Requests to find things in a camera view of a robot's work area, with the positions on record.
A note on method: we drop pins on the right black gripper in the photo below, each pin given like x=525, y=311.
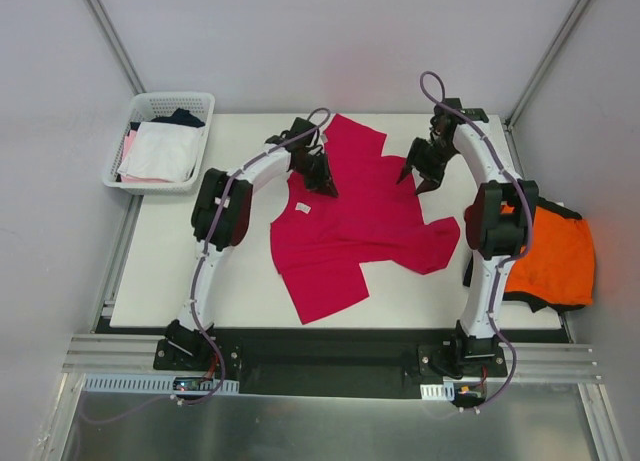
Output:
x=426, y=161

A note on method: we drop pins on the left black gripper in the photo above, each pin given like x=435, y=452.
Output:
x=316, y=170

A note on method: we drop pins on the magenta t shirt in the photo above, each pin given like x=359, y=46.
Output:
x=318, y=243

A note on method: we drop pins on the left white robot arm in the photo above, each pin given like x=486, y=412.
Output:
x=220, y=220

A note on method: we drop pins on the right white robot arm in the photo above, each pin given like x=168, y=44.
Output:
x=498, y=228

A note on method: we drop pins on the black folded t shirt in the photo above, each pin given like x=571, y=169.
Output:
x=560, y=208

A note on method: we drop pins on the white plastic basket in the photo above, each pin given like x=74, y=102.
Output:
x=143, y=108

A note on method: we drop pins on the dark navy cloth in basket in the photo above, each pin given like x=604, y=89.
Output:
x=181, y=117

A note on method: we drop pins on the white cloth in basket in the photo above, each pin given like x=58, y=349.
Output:
x=162, y=151

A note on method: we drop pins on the orange folded t shirt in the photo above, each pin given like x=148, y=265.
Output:
x=555, y=251

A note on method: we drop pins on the pink cloth in basket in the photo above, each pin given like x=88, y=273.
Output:
x=128, y=144

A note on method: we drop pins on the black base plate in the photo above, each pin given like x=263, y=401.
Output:
x=323, y=362

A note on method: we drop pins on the right white cable duct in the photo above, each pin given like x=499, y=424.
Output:
x=437, y=392

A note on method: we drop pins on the white cable duct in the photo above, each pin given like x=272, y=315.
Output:
x=158, y=384
x=437, y=392

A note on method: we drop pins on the left aluminium frame post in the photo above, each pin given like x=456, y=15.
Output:
x=116, y=46

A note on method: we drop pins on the aluminium frame post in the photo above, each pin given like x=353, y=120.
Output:
x=559, y=42
x=116, y=46

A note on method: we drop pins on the right aluminium frame post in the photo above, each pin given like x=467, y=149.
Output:
x=559, y=42

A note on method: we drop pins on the aluminium front rail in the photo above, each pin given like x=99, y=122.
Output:
x=536, y=363

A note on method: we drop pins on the left white cable duct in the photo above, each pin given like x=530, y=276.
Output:
x=158, y=384

